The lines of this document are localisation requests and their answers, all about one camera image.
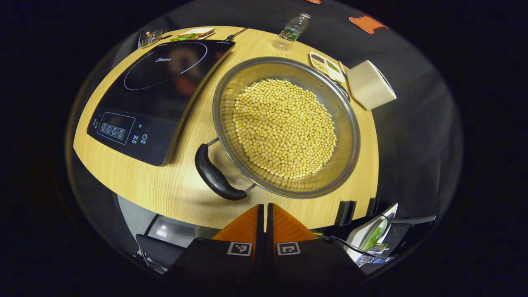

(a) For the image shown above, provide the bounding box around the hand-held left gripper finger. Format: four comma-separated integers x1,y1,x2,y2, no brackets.
167,203,265,285
266,202,365,285

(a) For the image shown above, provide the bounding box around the stainless steel pot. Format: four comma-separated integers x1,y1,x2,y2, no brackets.
195,57,361,201

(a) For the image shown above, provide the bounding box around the black induction cooktop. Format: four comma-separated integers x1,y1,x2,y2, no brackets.
86,39,236,167

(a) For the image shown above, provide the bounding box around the large pile of soybeans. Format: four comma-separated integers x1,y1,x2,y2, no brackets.
232,79,338,179

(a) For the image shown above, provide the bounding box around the white divided dish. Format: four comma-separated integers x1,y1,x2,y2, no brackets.
309,52,346,84

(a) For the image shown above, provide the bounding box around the white toaster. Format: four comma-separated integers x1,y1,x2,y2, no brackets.
346,60,397,111

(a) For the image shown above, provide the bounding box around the clear water bottle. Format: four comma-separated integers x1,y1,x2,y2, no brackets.
272,13,311,51

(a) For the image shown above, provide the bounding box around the sandwich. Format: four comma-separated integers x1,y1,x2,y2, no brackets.
170,27,216,42

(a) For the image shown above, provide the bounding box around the small clear ribbed holder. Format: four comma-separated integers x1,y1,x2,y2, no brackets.
139,29,163,49

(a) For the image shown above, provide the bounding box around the black power cable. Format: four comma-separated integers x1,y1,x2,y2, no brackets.
225,27,249,41

